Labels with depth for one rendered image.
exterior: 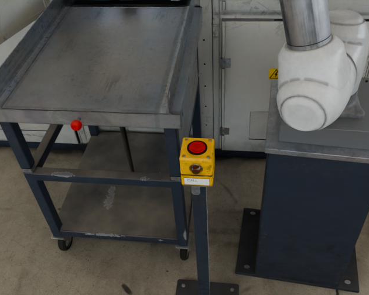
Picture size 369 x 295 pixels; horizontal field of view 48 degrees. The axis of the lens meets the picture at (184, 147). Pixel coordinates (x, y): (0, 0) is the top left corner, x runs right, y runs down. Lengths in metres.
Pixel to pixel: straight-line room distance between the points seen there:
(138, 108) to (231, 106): 0.84
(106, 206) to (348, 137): 1.08
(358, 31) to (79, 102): 0.80
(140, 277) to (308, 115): 1.13
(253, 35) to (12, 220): 1.42
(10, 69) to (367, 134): 1.12
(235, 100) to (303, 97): 1.03
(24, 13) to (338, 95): 1.30
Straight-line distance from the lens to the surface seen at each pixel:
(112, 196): 1.91
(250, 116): 2.06
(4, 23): 1.81
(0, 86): 1.46
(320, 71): 0.99
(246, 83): 1.93
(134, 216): 1.82
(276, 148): 1.25
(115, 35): 1.64
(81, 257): 1.97
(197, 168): 1.00
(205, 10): 1.78
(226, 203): 2.05
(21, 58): 1.58
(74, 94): 1.36
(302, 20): 0.98
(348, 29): 1.17
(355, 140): 1.27
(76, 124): 1.26
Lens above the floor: 1.61
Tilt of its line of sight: 44 degrees down
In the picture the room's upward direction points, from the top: 5 degrees counter-clockwise
